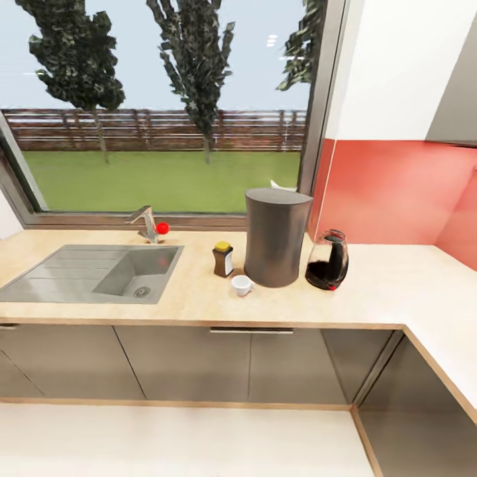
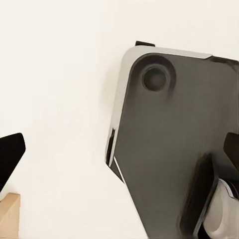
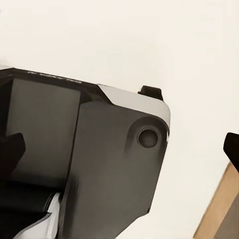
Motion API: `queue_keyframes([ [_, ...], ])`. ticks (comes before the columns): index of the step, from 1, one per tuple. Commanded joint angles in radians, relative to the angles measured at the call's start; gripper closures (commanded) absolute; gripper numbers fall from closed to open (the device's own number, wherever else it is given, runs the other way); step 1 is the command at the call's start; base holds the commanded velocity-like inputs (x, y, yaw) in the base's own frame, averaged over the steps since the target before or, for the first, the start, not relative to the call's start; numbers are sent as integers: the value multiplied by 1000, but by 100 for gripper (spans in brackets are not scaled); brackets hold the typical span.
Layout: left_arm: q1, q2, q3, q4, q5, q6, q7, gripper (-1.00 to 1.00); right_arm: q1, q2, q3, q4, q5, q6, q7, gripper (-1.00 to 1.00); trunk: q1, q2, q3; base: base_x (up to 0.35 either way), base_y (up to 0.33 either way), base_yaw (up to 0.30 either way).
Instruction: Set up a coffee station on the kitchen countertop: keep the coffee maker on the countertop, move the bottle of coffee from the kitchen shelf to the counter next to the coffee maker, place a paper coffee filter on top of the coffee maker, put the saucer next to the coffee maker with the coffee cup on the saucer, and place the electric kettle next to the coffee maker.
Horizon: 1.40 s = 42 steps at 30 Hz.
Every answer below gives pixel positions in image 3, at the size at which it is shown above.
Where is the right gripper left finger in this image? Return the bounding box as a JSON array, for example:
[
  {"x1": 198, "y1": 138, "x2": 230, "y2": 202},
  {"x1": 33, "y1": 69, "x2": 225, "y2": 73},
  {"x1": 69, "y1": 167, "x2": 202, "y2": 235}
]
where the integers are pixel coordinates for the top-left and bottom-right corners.
[{"x1": 0, "y1": 132, "x2": 26, "y2": 193}]

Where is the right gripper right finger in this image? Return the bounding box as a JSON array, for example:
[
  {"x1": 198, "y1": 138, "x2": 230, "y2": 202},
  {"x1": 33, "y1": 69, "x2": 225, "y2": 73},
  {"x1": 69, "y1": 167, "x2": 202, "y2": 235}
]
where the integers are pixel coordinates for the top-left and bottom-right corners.
[{"x1": 223, "y1": 132, "x2": 239, "y2": 172}]

